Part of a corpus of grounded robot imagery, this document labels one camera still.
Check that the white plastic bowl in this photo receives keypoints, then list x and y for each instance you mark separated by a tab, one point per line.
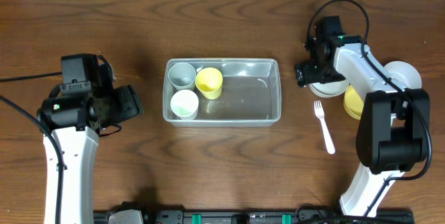
327	90

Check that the grey plastic cup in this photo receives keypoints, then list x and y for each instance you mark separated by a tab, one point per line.
182	76

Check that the clear plastic storage container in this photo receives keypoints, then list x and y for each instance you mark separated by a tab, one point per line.
251	93

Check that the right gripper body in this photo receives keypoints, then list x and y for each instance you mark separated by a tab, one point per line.
301	74

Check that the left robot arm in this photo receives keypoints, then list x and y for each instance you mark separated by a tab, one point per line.
74	116

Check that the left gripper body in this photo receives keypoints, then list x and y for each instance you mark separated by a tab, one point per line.
131	99

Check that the yellow plastic cup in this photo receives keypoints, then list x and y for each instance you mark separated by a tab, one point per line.
209	81

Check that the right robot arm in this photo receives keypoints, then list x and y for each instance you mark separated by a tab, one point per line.
393	133

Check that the yellow plastic bowl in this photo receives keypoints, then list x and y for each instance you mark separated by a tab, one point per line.
353	103

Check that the grey plastic bowl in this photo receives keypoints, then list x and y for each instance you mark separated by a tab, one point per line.
405	73

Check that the white plastic fork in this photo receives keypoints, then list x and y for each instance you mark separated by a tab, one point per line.
320	114

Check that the white plastic cup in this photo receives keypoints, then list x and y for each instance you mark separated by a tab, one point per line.
185	104

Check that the black mounting rail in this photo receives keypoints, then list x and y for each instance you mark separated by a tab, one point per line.
305	214

